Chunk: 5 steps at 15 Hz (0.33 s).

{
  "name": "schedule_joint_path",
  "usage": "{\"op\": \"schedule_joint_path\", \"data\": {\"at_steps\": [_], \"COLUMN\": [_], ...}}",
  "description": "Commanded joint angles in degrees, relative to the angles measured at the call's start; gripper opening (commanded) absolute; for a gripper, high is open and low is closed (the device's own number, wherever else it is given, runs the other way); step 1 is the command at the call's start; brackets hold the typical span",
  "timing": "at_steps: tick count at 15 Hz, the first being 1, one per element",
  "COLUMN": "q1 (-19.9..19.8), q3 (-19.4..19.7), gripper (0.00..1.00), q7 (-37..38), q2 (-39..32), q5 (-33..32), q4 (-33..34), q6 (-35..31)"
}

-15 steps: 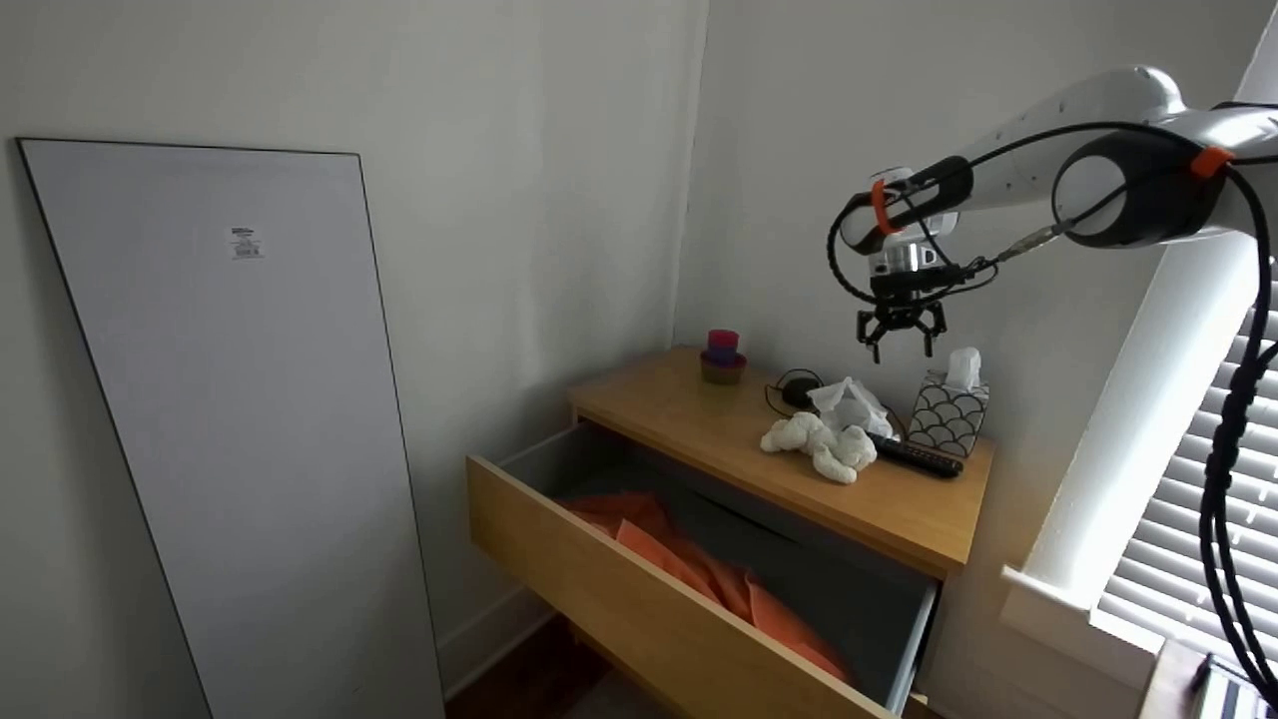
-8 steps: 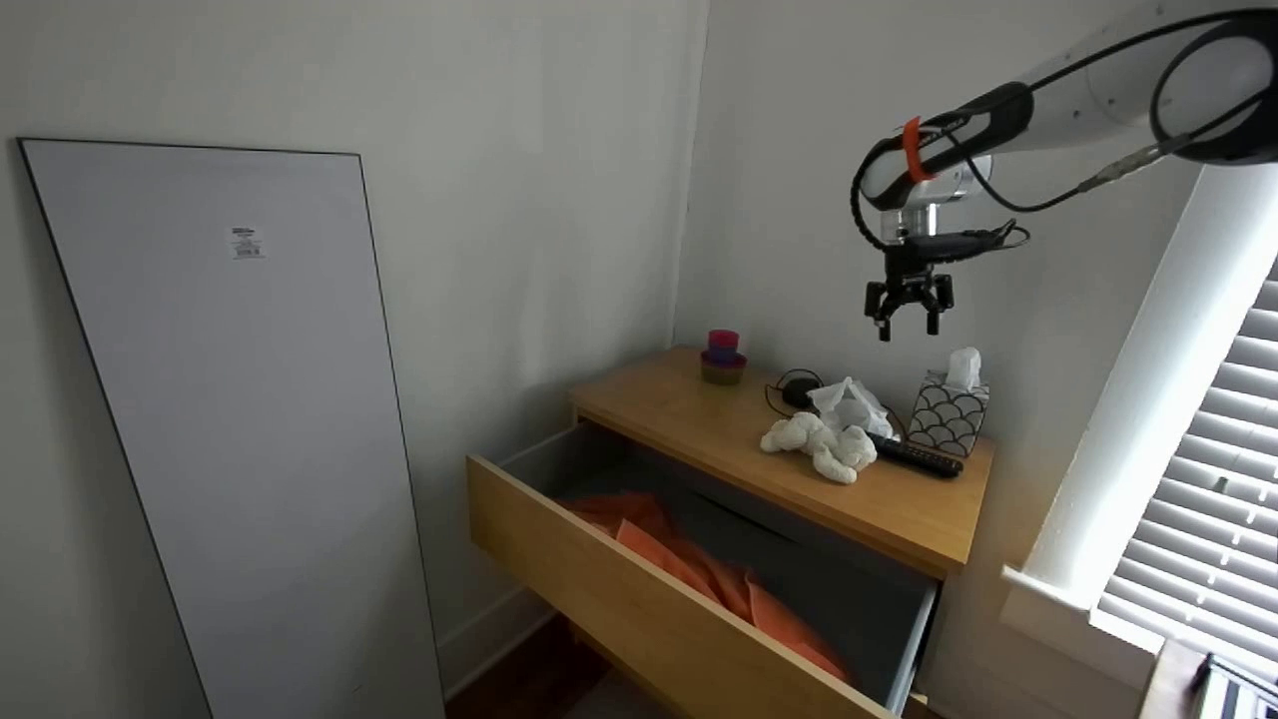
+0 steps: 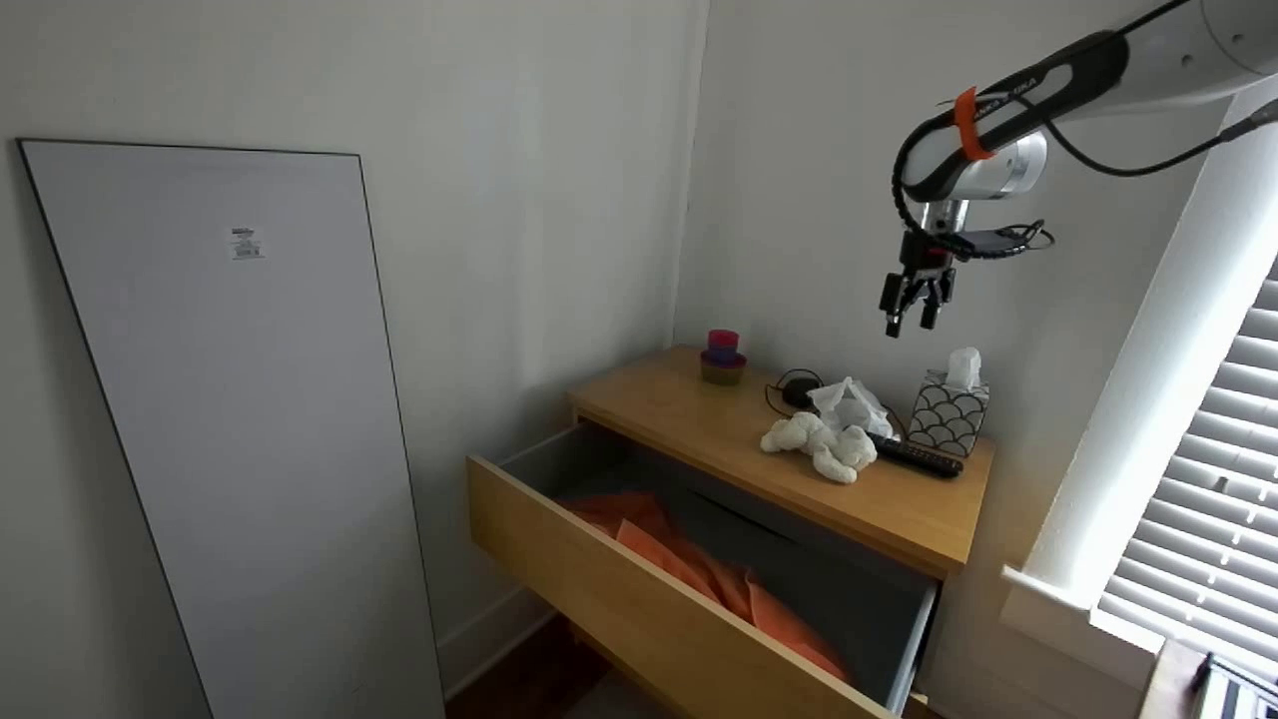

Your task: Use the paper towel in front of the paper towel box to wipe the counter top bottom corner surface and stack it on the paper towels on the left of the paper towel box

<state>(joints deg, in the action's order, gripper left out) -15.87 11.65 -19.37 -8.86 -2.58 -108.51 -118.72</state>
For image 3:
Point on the white leaning board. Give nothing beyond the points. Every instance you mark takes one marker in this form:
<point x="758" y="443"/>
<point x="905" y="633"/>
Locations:
<point x="253" y="427"/>

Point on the purple plastic cup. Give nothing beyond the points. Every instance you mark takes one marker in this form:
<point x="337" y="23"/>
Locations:
<point x="723" y="359"/>

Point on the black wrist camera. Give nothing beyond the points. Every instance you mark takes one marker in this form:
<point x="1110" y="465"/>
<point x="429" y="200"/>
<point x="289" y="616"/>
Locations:
<point x="1005" y="243"/>

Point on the pink plastic cup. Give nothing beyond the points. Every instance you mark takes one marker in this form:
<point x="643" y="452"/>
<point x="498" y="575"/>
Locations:
<point x="723" y="341"/>

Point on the orange cloth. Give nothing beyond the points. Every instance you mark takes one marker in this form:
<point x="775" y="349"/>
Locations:
<point x="679" y="553"/>

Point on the open wooden drawer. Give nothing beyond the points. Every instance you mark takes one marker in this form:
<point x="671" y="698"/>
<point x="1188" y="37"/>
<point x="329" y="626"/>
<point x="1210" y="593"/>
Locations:
<point x="624" y="584"/>

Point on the white plush toy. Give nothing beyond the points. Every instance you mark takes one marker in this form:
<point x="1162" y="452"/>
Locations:
<point x="819" y="444"/>

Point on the white window frame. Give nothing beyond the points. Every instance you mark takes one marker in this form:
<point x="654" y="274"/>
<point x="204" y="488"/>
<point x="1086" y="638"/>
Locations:
<point x="1170" y="360"/>

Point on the scale pattern tissue box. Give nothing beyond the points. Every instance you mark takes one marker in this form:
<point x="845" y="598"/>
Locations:
<point x="949" y="427"/>

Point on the light wooden dresser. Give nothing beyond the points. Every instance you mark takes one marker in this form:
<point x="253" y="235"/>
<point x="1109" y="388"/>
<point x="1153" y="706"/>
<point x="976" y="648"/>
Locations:
<point x="692" y="415"/>

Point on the black remote control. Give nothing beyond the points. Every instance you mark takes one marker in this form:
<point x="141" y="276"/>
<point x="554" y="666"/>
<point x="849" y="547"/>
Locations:
<point x="920" y="459"/>

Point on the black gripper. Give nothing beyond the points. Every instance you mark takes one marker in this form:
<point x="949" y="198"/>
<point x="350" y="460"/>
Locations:
<point x="929" y="256"/>

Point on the white window blinds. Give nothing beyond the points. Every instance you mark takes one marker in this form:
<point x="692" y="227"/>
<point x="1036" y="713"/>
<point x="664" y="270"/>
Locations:
<point x="1201" y="523"/>

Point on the white tissue in box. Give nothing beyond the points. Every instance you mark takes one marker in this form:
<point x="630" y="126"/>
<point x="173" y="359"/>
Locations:
<point x="963" y="369"/>

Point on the small black device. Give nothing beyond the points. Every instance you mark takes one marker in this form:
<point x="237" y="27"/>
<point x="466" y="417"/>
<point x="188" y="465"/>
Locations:
<point x="799" y="388"/>

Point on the green plastic cup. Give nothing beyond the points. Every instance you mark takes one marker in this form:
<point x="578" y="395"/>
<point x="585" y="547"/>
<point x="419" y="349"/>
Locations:
<point x="723" y="375"/>

